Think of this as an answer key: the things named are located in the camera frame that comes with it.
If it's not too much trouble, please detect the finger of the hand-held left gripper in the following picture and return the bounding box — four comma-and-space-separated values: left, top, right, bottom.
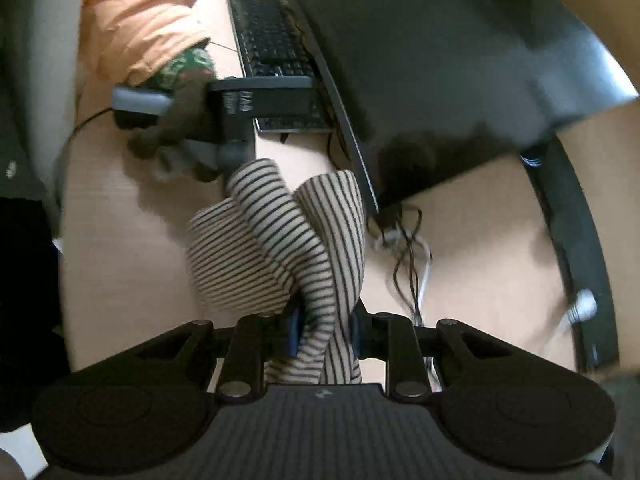
254, 75, 314, 119

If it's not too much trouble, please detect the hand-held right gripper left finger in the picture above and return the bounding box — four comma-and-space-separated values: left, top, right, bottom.
132, 305, 302, 404

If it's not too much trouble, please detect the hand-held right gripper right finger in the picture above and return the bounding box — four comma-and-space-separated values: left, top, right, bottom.
350, 305, 506, 402

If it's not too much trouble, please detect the beige striped sweater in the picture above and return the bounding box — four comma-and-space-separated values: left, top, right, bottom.
186, 158, 368, 385

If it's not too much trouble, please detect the person's left forearm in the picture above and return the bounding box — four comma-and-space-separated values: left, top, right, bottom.
79, 0, 217, 92

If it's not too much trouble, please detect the person's left hand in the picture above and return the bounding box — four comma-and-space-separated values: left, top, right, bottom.
126, 76, 223, 184

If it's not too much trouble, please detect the black mechanical keyboard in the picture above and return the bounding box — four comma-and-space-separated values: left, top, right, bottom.
225, 0, 337, 134

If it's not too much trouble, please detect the black curved computer monitor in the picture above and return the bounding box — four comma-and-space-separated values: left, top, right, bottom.
270, 0, 640, 217

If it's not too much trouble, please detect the black power socket track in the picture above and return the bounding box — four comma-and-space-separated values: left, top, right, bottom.
519, 135, 622, 377

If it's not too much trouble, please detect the black cable bundle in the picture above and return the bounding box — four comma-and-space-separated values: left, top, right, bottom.
327, 130, 437, 332

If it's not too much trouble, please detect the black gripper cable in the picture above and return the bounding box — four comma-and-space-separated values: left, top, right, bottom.
54, 106, 121, 207

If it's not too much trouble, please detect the white power cable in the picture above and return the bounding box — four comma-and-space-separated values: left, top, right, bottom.
374, 230, 599, 337

